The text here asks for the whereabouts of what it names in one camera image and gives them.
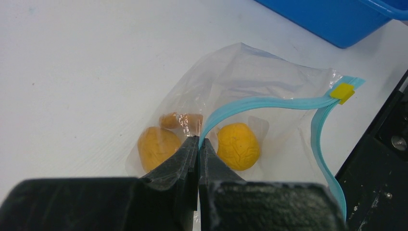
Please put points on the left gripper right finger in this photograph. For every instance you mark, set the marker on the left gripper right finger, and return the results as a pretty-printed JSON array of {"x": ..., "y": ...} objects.
[{"x": 230, "y": 203}]

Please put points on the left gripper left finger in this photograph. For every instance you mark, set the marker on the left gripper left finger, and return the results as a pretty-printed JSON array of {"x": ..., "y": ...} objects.
[{"x": 165, "y": 199}]

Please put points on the yellow lemon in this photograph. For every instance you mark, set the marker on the yellow lemon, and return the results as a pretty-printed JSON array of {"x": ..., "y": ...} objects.
[{"x": 155, "y": 145}]

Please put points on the small orange food ball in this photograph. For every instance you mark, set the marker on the small orange food ball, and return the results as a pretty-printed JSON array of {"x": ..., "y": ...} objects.
[{"x": 238, "y": 146}]

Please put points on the orange fried nugget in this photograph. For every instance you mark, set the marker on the orange fried nugget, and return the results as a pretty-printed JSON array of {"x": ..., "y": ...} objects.
[{"x": 190, "y": 123}]

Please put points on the clear zip top bag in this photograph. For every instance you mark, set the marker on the clear zip top bag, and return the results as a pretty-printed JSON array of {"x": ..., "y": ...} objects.
[{"x": 284, "y": 104}]

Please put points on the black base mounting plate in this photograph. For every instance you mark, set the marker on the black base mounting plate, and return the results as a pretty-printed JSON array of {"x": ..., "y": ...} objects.
[{"x": 374, "y": 177}]

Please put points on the blue plastic tray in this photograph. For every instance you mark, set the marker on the blue plastic tray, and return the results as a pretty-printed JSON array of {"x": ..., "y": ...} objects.
[{"x": 342, "y": 23}]

